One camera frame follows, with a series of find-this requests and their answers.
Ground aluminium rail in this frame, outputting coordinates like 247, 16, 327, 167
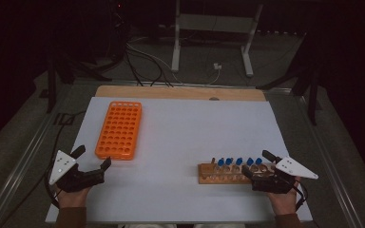
293, 91, 365, 228
0, 83, 74, 228

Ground black floor cables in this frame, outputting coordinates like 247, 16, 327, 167
124, 42, 175, 88

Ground white cable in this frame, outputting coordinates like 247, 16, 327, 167
206, 67, 221, 86

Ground orange plastic test tube rack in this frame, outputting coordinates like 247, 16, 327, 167
94, 101, 143, 161

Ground wooden test tube rack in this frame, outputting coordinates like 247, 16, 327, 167
198, 157, 277, 185

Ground black tripod stand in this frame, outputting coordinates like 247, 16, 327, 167
46, 51, 112, 114
256, 63, 321, 126

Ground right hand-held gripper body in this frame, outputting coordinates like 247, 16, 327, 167
250, 156, 319, 195

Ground left hand-held gripper black cable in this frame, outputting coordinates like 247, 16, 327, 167
43, 109, 87, 210

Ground right hand-held gripper black cable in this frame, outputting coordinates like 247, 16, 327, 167
293, 179, 308, 212

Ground hand-held gripper black cable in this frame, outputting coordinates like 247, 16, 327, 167
293, 179, 308, 212
43, 109, 87, 210

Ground grey metal stand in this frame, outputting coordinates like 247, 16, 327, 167
170, 0, 264, 78

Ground person's right hand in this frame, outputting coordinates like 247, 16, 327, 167
267, 179, 300, 217

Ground person's left hand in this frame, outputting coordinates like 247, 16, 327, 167
56, 184, 91, 210

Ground white table mat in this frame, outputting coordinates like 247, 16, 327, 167
45, 96, 314, 224

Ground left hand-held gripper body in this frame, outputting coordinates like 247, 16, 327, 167
48, 150, 106, 193

